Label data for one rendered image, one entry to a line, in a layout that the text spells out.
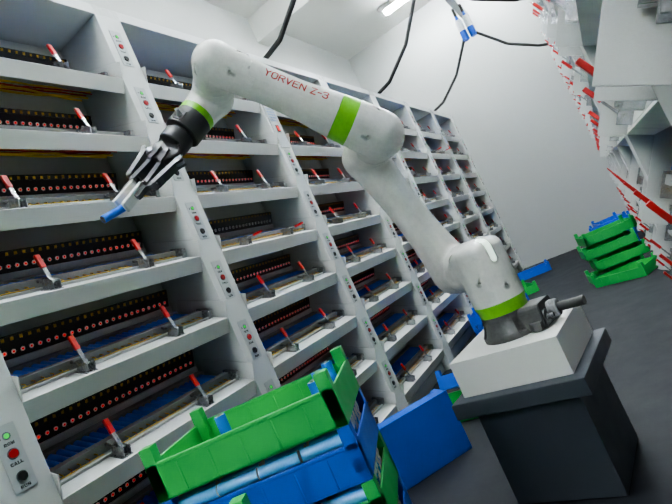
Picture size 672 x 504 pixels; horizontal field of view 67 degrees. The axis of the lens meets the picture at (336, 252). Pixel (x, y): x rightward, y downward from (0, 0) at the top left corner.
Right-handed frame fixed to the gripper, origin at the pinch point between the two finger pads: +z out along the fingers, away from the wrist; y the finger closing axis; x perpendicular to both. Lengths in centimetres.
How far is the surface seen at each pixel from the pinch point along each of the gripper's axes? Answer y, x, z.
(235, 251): 0, 48, -16
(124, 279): -1.5, 17.0, 14.2
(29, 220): -14.4, -4.0, 16.0
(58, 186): -35.1, 11.0, -0.4
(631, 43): 90, -57, 3
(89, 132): -29.2, 2.3, -14.7
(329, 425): 70, -12, 28
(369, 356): 37, 116, -22
